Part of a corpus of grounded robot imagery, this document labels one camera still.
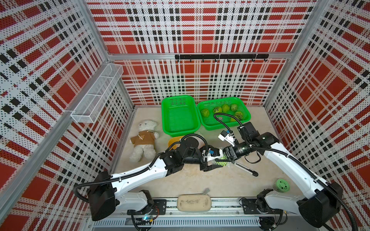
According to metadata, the green custard apple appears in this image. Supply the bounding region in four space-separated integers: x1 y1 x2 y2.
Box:
207 148 224 161

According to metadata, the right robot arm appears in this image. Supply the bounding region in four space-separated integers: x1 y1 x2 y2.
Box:
218 122 358 231

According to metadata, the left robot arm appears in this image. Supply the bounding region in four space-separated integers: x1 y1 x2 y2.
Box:
73 134 224 221

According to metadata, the yellow plastic bowl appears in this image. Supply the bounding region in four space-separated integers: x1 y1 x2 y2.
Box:
168 136 183 147

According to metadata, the black pen tool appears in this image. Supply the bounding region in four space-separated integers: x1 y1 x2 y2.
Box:
233 162 259 177

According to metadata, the beige sponge block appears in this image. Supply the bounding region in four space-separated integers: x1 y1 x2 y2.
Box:
177 194 212 212

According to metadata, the empty green plastic basket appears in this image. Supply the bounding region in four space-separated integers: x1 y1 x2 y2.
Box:
161 95 201 137

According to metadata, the green basket with fruit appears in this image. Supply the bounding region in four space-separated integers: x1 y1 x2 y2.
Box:
197 97 251 131

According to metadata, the white teddy bear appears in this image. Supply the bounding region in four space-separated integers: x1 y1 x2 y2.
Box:
129 120 159 163

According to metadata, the green tape roll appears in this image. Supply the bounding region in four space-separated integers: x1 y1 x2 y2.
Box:
273 179 290 192

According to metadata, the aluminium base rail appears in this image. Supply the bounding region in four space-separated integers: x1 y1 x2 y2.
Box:
82 193 316 231

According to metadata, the black hook rail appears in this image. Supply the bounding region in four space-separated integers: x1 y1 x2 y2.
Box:
174 54 269 61

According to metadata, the clear wall shelf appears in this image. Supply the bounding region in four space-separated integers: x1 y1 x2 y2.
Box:
71 64 123 124

